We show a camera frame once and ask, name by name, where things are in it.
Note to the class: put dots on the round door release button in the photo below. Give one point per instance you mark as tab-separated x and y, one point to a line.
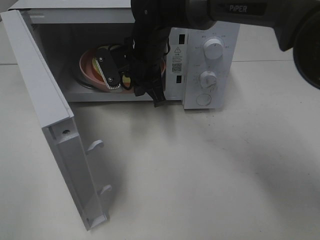
203	99

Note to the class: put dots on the white warning label sticker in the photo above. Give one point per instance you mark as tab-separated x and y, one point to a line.
176	59

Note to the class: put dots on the white bread sandwich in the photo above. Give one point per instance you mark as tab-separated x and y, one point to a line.
120	56

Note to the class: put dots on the glass microwave turntable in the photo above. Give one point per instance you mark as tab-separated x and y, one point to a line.
81	81

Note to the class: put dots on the lower white timer knob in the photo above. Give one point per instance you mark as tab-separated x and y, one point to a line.
208	79

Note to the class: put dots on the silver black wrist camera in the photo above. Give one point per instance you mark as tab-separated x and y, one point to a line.
105	68

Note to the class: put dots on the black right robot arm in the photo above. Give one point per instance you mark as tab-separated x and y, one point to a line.
296	24

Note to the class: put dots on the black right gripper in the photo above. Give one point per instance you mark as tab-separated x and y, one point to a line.
147	49

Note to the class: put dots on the white microwave door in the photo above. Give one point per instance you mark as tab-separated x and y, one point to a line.
56	120

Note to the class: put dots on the pink round plate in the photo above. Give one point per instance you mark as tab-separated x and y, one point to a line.
85	64

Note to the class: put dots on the upper white power knob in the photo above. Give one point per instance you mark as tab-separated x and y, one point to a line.
213	48

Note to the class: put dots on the white microwave oven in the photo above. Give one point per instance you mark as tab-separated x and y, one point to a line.
65	29

